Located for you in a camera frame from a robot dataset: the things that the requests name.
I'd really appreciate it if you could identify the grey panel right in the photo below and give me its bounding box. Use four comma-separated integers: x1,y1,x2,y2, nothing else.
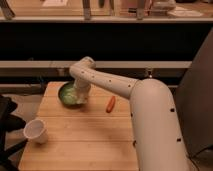
174,28,213,156

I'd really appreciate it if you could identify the green ceramic bowl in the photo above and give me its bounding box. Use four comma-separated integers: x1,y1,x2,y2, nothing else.
58,82,77,106

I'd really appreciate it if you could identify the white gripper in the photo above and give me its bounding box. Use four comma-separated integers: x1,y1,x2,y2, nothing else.
74,79,91,97

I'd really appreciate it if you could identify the white sponge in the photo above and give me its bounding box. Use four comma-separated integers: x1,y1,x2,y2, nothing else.
74,94,87,105

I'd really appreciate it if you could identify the orange carrot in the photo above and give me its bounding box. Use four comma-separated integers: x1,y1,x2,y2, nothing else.
106,96,115,113

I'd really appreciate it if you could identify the white paper cup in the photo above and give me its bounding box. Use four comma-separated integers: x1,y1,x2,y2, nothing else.
23,119,48,144

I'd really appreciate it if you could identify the black office chair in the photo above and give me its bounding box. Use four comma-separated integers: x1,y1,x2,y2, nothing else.
0,95,27,171

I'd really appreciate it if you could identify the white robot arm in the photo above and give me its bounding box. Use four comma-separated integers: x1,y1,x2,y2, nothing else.
69,57,191,171

